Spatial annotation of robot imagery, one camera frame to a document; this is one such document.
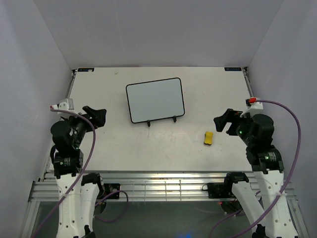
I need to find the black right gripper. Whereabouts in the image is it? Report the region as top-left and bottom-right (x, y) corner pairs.
(213, 108), (255, 145)

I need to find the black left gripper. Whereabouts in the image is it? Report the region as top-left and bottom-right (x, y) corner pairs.
(62, 105), (106, 148)

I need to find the yellow bone-shaped eraser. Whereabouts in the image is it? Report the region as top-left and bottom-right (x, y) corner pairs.
(204, 131), (213, 145)

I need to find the whiteboard with black frame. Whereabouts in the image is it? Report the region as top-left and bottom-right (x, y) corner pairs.
(125, 77), (185, 126)

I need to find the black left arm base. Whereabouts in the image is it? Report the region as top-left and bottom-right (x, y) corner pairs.
(98, 183), (121, 199)

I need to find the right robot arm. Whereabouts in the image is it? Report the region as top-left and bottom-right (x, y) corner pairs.
(213, 109), (299, 238)

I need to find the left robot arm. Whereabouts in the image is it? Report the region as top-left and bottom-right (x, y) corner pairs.
(51, 105), (106, 238)

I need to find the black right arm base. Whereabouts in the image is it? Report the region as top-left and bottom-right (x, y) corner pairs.
(202, 182), (235, 199)

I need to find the black whiteboard stand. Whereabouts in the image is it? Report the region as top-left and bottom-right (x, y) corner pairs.
(146, 116), (177, 127)

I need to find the left blue table label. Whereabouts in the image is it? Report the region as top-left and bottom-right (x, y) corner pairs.
(77, 68), (95, 72)

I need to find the blue table label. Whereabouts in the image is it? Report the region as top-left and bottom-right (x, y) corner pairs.
(77, 68), (95, 72)
(224, 67), (242, 71)

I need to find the right blue table label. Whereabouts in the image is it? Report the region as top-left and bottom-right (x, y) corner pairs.
(224, 67), (242, 71)

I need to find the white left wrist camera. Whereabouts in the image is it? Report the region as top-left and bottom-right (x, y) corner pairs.
(50, 98), (75, 114)

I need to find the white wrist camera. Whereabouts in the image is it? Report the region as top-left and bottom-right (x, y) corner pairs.
(50, 98), (75, 114)
(240, 97), (263, 118)

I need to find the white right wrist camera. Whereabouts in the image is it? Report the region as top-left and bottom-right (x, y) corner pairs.
(240, 97), (263, 118)

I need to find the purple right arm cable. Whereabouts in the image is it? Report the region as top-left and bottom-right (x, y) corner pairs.
(208, 99), (302, 238)

